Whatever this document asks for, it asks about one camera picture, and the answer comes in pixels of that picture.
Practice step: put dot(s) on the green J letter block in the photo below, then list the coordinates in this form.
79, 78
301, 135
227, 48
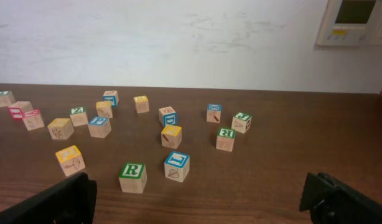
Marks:
241, 122

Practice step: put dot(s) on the yellow umbrella picture block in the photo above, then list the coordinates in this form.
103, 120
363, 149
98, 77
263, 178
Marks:
70, 160

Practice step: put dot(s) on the green Z letter block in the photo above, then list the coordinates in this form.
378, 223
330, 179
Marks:
78, 116

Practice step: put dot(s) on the blue X letter block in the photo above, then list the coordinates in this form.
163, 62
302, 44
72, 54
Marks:
214, 113

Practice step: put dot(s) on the yellow block beside Z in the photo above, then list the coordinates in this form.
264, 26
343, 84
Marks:
104, 109

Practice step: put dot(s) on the beige wall control panel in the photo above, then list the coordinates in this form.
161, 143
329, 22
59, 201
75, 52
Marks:
351, 23

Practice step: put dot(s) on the red A tilted block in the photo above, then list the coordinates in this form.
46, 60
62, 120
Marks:
33, 119

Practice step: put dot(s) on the blue D side block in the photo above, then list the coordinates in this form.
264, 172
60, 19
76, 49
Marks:
167, 116

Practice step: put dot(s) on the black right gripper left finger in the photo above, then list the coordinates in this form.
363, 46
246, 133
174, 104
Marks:
72, 200

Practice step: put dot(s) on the blue P letter block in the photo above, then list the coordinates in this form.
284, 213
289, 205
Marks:
99, 127

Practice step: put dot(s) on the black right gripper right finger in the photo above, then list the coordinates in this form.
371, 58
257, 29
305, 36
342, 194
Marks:
331, 201

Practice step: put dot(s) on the yellow top far block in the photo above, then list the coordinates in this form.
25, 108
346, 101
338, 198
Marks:
141, 104

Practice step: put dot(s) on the blue side far block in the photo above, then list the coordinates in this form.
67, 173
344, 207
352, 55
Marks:
111, 96

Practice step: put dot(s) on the yellow pencil picture block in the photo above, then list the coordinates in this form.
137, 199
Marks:
171, 136

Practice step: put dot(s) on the red side plain block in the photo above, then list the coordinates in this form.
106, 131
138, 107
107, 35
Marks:
19, 108

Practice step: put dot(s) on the blue L letter block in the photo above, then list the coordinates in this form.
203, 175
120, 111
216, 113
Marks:
177, 166

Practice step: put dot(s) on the green R letter block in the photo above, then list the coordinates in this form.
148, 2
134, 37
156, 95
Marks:
133, 177

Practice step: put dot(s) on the green L letter block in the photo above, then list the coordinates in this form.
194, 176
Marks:
6, 98

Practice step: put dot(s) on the yellow block near P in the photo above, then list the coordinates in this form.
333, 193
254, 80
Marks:
61, 128

